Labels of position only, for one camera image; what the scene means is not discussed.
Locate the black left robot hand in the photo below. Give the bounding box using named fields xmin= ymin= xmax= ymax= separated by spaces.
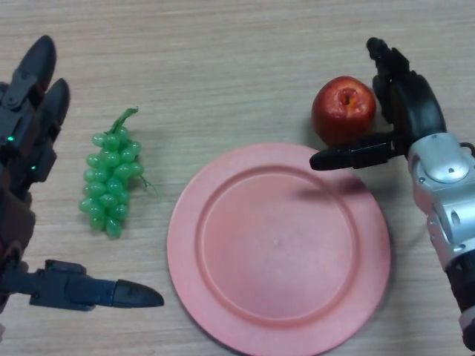
xmin=0 ymin=35 xmax=165 ymax=317

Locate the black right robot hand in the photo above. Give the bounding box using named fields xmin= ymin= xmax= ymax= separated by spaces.
xmin=309 ymin=36 xmax=448 ymax=171

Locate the red apple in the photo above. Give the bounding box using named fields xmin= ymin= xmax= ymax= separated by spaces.
xmin=311 ymin=76 xmax=377 ymax=148

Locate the pink round plate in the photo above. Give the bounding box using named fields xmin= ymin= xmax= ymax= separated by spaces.
xmin=166 ymin=142 xmax=392 ymax=356

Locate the green grape bunch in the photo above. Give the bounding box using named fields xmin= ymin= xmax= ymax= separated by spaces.
xmin=78 ymin=106 xmax=161 ymax=240

